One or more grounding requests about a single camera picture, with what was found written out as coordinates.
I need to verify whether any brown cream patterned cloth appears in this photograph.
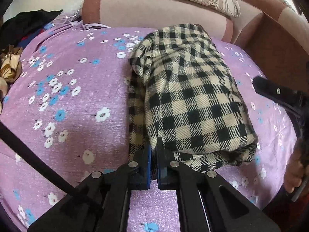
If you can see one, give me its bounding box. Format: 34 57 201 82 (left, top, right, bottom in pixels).
0 45 24 103

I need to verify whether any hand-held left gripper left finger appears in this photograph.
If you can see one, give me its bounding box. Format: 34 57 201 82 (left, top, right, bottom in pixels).
26 145 152 232

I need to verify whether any pink brown sofa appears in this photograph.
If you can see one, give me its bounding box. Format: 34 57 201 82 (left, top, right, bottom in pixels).
81 0 309 102

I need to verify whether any blue garment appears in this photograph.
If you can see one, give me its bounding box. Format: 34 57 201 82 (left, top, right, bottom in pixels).
19 28 50 48

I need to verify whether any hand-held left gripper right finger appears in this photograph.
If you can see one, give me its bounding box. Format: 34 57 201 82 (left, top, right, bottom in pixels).
156 136 282 232

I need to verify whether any purple floral bedsheet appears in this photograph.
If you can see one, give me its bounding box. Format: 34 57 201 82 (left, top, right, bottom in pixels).
0 20 299 232

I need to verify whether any person's right hand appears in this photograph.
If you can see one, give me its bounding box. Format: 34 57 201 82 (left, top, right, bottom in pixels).
283 139 306 194

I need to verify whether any black beige checkered coat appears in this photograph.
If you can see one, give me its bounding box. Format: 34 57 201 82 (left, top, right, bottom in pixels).
127 23 259 173

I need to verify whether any black cable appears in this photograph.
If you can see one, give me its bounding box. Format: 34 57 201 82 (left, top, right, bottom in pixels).
0 122 82 197

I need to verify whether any black garment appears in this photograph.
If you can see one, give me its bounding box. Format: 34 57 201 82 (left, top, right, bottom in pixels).
0 9 64 47

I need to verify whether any white lace cloth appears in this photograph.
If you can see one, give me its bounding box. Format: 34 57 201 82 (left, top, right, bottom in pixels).
61 0 85 26

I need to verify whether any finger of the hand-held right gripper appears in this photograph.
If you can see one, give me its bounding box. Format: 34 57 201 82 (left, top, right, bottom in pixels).
252 76 305 107

